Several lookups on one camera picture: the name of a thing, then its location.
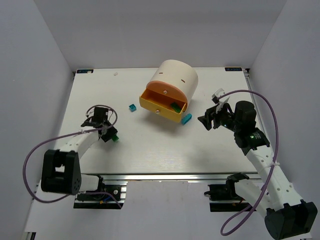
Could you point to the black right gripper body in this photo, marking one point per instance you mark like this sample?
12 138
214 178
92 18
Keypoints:
214 117

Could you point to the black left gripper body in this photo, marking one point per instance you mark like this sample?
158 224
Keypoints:
107 133

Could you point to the long teal lego brick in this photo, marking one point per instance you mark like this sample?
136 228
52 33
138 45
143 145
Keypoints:
186 118

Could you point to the small green square lego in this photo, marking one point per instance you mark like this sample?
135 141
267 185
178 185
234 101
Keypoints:
115 138

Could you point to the dark green long lego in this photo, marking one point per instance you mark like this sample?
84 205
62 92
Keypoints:
176 107

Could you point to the small teal square lego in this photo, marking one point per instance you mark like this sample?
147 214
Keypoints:
132 108

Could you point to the yellow drawer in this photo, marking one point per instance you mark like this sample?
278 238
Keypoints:
161 105

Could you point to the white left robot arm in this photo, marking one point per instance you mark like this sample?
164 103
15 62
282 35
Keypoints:
61 170

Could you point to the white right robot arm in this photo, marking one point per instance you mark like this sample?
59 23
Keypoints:
284 211

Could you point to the right blue corner label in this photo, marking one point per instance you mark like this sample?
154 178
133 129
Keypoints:
233 69

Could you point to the blue corner label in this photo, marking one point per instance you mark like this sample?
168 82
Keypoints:
233 69
84 71

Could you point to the left blue corner label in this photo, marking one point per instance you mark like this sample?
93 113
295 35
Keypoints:
84 71

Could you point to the cream cylindrical drawer container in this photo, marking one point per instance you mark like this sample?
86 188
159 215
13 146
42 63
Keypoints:
178 74

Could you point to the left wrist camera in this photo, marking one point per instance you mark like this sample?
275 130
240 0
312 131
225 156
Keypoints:
90 113

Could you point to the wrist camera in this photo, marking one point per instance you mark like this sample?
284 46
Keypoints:
217 98
90 113

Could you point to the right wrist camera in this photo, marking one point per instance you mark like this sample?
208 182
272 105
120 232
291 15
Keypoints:
217 98

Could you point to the aluminium front rail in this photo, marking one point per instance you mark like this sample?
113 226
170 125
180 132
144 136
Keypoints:
165 177

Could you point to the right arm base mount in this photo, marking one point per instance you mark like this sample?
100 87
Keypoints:
221 191

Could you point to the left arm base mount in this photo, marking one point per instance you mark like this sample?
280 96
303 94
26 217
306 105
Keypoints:
110 195

